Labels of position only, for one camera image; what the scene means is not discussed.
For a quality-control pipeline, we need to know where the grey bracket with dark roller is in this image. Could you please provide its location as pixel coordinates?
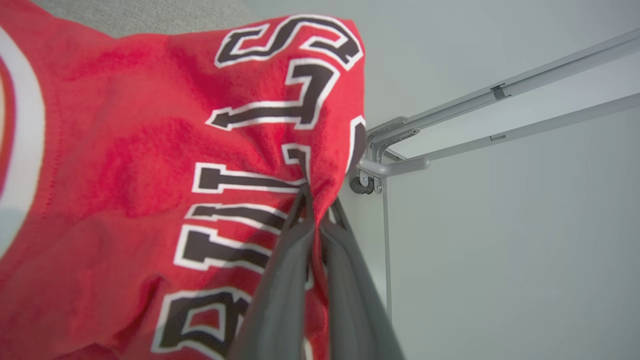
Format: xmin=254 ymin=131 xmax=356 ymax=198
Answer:
xmin=349 ymin=167 xmax=385 ymax=197

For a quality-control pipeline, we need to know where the long grey metal rail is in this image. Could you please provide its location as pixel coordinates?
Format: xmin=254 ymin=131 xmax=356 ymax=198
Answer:
xmin=367 ymin=27 xmax=640 ymax=151
xmin=357 ymin=92 xmax=640 ymax=179

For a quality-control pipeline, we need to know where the red white Bulls jersey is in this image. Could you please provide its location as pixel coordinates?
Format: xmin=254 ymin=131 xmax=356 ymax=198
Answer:
xmin=0 ymin=0 xmax=368 ymax=360

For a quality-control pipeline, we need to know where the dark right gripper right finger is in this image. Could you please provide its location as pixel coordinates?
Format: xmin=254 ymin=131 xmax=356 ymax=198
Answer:
xmin=320 ymin=197 xmax=406 ymax=360

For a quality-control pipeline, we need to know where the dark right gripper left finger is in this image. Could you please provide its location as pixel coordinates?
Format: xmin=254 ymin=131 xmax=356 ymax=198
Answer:
xmin=227 ymin=185 xmax=316 ymax=360

